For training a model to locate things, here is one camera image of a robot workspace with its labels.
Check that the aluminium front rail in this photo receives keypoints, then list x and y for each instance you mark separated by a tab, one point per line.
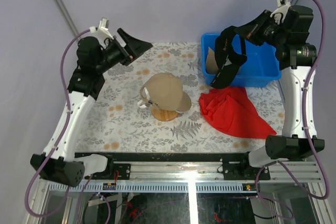
303	172

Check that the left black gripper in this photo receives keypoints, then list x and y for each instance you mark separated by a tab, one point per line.
134	47

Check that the wooden hat stand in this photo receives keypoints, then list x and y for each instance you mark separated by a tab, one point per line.
164	115

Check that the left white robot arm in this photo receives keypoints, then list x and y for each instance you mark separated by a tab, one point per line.
57	163

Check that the red cloth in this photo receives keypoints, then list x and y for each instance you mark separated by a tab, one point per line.
230	111

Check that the left aluminium corner post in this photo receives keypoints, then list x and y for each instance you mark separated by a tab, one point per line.
67	17

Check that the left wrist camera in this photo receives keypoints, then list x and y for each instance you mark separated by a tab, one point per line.
102	30

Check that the tan baseball cap with logo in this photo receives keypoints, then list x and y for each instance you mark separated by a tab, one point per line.
166	90

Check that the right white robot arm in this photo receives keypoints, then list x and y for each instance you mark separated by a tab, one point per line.
287	29

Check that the black cap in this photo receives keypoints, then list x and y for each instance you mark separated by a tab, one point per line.
224	41

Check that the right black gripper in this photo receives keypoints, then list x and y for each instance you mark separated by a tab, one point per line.
251	31

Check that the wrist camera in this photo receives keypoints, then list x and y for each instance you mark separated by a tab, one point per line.
280	12
102	30

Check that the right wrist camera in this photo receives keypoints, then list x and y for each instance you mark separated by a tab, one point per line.
280	12

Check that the white baseball cap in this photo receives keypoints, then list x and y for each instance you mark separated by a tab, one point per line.
145	101

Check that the blue plastic bin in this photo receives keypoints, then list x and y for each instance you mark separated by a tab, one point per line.
260	69

